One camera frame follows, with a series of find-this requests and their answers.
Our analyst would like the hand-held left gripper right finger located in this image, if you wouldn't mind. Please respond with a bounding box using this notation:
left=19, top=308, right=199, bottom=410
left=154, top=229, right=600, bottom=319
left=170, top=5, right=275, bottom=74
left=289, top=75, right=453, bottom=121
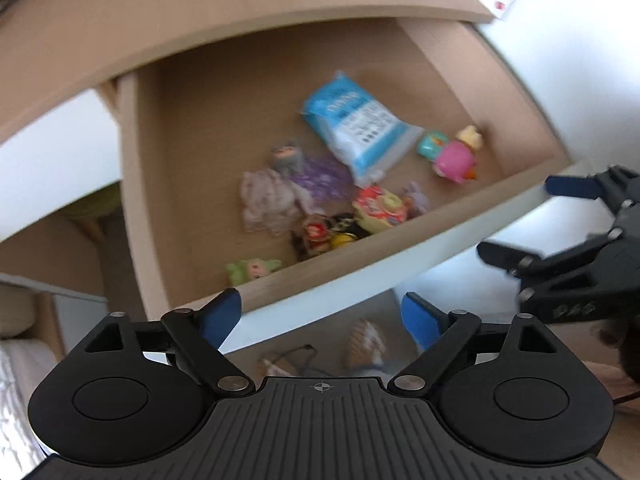
left=387, top=291, right=557, bottom=397

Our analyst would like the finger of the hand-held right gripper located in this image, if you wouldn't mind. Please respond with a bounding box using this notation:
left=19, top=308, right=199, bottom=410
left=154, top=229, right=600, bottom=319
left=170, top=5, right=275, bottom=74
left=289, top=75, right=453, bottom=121
left=476, top=231, right=619, bottom=326
left=545, top=165, right=640, bottom=222

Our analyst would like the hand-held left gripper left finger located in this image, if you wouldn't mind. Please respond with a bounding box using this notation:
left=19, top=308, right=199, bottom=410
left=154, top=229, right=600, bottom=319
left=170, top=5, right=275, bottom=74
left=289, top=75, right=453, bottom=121
left=82, top=287, right=256, bottom=397

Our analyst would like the green toy figure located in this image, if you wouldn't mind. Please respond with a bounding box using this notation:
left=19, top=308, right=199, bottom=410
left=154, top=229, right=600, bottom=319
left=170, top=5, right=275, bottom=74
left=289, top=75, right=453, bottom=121
left=225, top=257, right=283, bottom=287

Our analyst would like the small lilac figurine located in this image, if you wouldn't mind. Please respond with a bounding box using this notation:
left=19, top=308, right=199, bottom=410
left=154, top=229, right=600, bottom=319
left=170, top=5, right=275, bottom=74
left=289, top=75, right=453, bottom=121
left=402, top=181, right=431, bottom=218

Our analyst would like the pink and teal toy figure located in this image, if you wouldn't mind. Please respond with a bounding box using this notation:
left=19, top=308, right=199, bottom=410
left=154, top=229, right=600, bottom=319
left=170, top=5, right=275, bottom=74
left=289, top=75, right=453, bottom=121
left=417, top=125, right=485, bottom=182

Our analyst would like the yellow keychain charm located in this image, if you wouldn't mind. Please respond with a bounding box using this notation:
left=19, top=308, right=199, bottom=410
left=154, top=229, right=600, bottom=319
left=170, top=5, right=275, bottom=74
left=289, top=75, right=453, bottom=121
left=327, top=212, right=371, bottom=251

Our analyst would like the round colourful toy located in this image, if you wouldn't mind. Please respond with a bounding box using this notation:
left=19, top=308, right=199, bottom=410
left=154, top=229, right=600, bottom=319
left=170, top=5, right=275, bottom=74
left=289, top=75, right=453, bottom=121
left=351, top=185, right=408, bottom=235

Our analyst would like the black and red keychain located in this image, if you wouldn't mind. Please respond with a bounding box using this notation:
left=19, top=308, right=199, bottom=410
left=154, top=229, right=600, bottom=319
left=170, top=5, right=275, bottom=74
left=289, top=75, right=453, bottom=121
left=291, top=214, right=346, bottom=262

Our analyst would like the clear plastic trinket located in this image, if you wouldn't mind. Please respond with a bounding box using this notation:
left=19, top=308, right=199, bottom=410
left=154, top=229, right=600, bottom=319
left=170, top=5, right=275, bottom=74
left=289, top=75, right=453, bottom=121
left=239, top=167, right=313, bottom=235

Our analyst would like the purple snowflake toy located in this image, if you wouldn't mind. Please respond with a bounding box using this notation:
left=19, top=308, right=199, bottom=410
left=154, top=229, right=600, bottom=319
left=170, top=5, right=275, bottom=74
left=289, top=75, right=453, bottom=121
left=300, top=156, right=355, bottom=211

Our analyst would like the grey plush figure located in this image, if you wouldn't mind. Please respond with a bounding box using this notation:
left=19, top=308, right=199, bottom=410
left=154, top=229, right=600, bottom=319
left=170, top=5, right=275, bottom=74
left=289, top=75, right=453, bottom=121
left=270, top=141, right=307, bottom=175

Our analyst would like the wooden drawer with white front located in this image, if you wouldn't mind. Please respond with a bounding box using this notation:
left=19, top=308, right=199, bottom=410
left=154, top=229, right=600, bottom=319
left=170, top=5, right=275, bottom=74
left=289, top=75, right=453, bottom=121
left=116, top=16, right=591, bottom=323

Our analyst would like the blue tissue packet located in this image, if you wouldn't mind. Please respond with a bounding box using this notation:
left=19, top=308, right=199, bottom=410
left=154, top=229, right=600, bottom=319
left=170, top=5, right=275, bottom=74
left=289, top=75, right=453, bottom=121
left=301, top=71, right=425, bottom=187

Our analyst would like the white wooden cabinet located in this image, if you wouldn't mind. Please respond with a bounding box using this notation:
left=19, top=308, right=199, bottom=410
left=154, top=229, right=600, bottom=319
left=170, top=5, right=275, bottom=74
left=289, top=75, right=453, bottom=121
left=0, top=272, right=108, bottom=356

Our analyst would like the green cushion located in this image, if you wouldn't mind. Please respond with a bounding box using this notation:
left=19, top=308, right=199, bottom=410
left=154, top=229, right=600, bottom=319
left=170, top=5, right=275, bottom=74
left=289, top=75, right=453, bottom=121
left=60, top=182, right=123, bottom=221

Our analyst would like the white bedding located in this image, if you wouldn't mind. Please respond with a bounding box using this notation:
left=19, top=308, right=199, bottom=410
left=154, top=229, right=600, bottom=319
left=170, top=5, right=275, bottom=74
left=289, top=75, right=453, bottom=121
left=0, top=340, right=58, bottom=480

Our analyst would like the black cable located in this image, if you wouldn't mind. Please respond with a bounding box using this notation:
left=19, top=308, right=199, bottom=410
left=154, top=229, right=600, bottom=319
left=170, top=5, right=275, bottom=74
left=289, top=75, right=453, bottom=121
left=257, top=344, right=321, bottom=377

